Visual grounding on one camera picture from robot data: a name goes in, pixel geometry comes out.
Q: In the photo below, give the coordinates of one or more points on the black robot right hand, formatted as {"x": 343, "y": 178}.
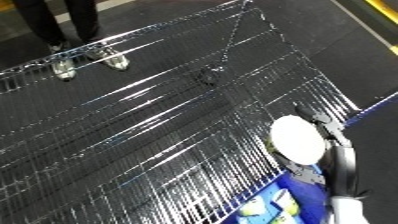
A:
{"x": 342, "y": 170}

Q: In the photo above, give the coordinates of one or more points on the pale robot right arm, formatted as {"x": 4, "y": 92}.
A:
{"x": 349, "y": 211}

